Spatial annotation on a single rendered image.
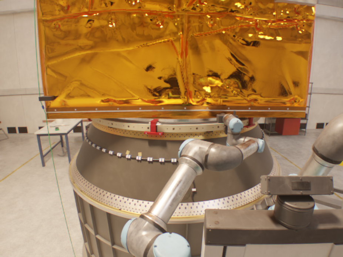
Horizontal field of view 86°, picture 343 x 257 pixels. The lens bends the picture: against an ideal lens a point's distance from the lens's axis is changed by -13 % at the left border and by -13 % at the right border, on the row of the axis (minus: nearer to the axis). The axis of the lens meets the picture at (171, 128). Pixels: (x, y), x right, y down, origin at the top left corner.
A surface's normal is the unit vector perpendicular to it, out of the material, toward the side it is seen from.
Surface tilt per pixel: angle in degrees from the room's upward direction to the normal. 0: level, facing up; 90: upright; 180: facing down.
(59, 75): 99
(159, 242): 7
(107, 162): 62
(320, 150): 87
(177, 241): 8
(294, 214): 90
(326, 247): 90
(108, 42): 84
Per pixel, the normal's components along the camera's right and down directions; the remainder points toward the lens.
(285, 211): -0.81, 0.15
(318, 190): -0.10, -0.24
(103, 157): -0.51, -0.26
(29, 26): 0.06, 0.26
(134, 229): -0.37, -0.78
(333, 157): -0.36, 0.46
